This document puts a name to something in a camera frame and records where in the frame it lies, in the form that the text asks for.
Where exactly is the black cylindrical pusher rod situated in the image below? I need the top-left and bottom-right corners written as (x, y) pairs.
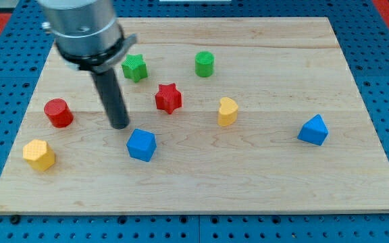
top-left (91, 68), bottom-right (130, 130)

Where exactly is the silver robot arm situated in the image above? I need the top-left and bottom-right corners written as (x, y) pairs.
top-left (37, 0), bottom-right (137, 129)

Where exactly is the green star block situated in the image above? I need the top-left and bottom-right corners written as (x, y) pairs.
top-left (122, 54), bottom-right (148, 83)

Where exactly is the red star block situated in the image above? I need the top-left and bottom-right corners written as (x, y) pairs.
top-left (155, 83), bottom-right (182, 114)

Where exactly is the yellow heart block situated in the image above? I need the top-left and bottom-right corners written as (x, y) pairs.
top-left (217, 97), bottom-right (238, 127)

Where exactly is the red cylinder block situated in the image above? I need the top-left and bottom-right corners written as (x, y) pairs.
top-left (44, 99), bottom-right (74, 128)

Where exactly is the blue cube block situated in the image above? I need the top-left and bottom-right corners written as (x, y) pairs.
top-left (126, 128), bottom-right (157, 162)

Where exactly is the green cylinder block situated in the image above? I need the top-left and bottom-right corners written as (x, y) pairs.
top-left (194, 51), bottom-right (215, 78)

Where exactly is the yellow hexagon block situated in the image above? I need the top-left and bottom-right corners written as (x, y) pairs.
top-left (22, 139), bottom-right (56, 171)

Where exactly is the wooden board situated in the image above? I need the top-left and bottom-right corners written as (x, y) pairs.
top-left (0, 17), bottom-right (389, 216)

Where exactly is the blue triangle block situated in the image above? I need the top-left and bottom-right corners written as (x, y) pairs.
top-left (297, 114), bottom-right (329, 146)

